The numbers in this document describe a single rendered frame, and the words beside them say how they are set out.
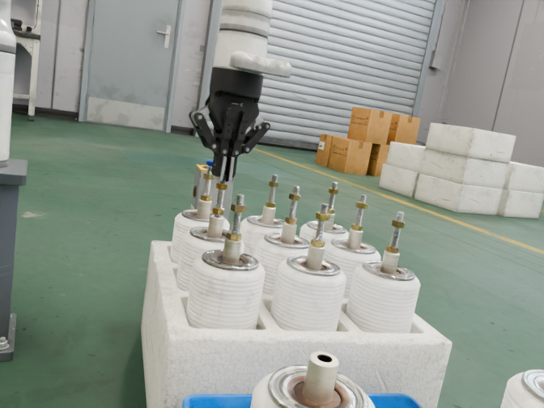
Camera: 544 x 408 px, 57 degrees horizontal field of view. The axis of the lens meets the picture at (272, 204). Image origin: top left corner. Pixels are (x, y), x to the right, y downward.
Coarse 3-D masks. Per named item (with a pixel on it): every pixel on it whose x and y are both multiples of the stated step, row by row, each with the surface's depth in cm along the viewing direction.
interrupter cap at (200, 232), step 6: (192, 228) 77; (198, 228) 78; (204, 228) 79; (192, 234) 74; (198, 234) 75; (204, 234) 77; (222, 234) 78; (210, 240) 73; (216, 240) 73; (222, 240) 73
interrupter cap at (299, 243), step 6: (270, 234) 82; (276, 234) 83; (270, 240) 78; (276, 240) 79; (294, 240) 82; (300, 240) 81; (306, 240) 82; (282, 246) 77; (288, 246) 77; (294, 246) 77; (300, 246) 77; (306, 246) 78
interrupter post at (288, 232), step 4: (284, 224) 79; (288, 224) 79; (284, 228) 79; (288, 228) 79; (292, 228) 79; (284, 232) 79; (288, 232) 79; (292, 232) 79; (284, 236) 79; (288, 236) 79; (292, 236) 79; (280, 240) 80; (284, 240) 79; (288, 240) 79; (292, 240) 80
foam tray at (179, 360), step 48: (144, 336) 87; (192, 336) 59; (240, 336) 61; (288, 336) 63; (336, 336) 65; (384, 336) 68; (432, 336) 70; (192, 384) 60; (240, 384) 61; (384, 384) 68; (432, 384) 70
